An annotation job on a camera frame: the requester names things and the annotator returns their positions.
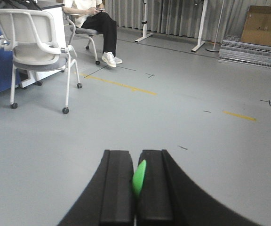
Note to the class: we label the grey curtain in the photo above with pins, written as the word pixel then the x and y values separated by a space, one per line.
pixel 182 17

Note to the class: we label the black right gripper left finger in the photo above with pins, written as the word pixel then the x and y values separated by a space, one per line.
pixel 108 198

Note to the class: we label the white desk leg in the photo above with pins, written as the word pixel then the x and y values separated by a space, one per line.
pixel 200 41
pixel 144 23

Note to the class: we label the white mesh office chair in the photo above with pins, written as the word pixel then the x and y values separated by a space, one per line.
pixel 31 36

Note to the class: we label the metal grating platform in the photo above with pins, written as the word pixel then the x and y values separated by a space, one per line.
pixel 233 50

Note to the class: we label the seated person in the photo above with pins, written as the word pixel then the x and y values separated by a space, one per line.
pixel 90 14

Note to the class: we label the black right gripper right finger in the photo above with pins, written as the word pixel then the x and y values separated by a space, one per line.
pixel 169 197

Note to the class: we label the green plastic spoon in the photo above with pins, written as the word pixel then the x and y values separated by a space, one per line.
pixel 138 178

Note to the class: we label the white desk leg left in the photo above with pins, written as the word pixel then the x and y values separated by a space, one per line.
pixel 144 23

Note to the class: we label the white desk leg right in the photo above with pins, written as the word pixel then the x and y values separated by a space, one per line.
pixel 200 41

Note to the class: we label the grey office chair under person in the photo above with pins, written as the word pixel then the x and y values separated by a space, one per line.
pixel 82 32

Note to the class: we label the cardboard box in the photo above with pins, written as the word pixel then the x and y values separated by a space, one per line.
pixel 257 27

